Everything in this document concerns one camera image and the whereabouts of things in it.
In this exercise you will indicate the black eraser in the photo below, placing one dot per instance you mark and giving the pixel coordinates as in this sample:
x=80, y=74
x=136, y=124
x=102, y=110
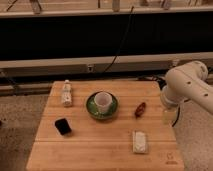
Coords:
x=62, y=126

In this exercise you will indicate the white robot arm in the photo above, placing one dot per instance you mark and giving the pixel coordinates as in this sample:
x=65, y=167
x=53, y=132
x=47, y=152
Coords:
x=187, y=81

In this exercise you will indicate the white cup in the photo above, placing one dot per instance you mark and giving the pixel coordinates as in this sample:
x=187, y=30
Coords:
x=103, y=100

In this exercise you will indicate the small clear plastic bottle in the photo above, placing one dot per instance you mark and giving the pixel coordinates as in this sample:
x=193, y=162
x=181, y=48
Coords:
x=66, y=97

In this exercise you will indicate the dark red small object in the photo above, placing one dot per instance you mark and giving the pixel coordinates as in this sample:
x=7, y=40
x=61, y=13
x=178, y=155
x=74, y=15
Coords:
x=140, y=109

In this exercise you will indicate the white rectangular packet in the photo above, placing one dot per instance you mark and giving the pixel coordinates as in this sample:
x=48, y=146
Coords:
x=140, y=145

